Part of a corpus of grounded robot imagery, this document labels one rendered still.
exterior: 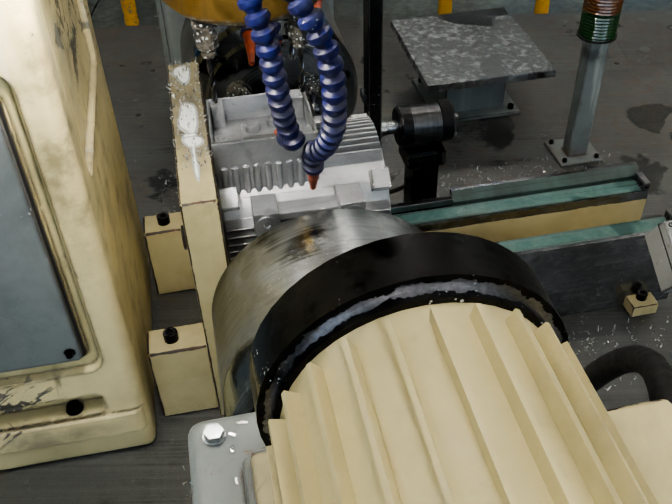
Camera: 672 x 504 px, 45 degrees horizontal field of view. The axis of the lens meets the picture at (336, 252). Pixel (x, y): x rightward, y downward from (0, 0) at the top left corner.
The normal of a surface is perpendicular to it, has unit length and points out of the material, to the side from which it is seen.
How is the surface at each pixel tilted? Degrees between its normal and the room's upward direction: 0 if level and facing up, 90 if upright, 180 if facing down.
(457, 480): 14
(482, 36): 0
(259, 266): 36
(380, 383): 22
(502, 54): 0
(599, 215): 90
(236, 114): 90
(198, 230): 90
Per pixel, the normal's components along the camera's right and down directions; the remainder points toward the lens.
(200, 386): 0.20, 0.64
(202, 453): -0.03, -0.75
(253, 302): -0.69, -0.45
